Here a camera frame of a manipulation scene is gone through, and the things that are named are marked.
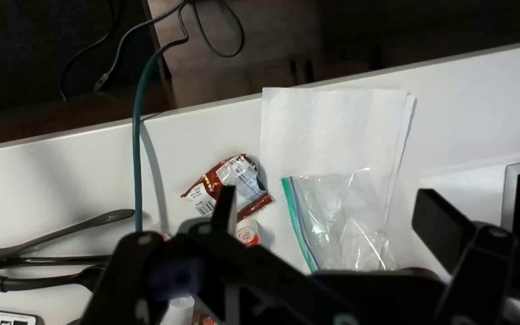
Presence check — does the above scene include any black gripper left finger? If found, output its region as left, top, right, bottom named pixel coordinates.
left=80, top=183, right=357, bottom=325

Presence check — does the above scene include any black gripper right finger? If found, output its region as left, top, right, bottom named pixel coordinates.
left=411, top=187, right=520, bottom=325

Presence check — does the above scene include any black plastic spoon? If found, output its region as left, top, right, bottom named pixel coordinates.
left=0, top=207, right=138, bottom=272

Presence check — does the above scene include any small white creamer cup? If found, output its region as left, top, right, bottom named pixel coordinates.
left=234, top=216, right=263, bottom=248

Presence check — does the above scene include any clear zip bag teal seal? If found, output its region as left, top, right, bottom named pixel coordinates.
left=279, top=167, right=400, bottom=276

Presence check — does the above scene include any white printed box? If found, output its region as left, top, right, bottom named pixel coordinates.
left=0, top=304, right=46, bottom=325

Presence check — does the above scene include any clear zip plastic bag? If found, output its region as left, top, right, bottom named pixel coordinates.
left=257, top=84, right=418, bottom=230

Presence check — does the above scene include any grey cable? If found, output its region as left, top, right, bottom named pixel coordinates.
left=138, top=122, right=172, bottom=236

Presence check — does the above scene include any teal cable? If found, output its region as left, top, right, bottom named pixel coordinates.
left=129, top=43, right=163, bottom=234

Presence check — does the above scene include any thin dark cable with plug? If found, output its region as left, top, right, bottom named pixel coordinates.
left=91, top=0, right=189, bottom=93

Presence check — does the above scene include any thin black hanging cable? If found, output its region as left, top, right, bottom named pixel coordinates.
left=57, top=0, right=118, bottom=102

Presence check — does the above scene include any black looped cable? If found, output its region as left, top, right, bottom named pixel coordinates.
left=176, top=0, right=246, bottom=61

